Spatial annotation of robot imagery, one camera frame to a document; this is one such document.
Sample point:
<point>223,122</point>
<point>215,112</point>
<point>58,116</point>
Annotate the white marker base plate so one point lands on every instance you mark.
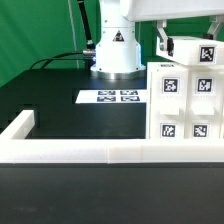
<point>111,96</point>

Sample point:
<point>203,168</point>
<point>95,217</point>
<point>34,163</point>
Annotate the white U-shaped boundary frame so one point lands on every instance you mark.
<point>15,147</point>

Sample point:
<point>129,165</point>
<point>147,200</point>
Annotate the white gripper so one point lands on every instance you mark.
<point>161,10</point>

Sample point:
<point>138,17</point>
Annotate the large white cabinet body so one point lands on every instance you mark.
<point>152,65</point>

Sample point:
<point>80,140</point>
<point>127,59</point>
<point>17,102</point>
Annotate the small white box part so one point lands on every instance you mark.
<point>193,51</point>

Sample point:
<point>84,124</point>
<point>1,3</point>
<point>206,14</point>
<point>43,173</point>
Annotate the white cabinet door panel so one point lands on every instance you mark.
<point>204,98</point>

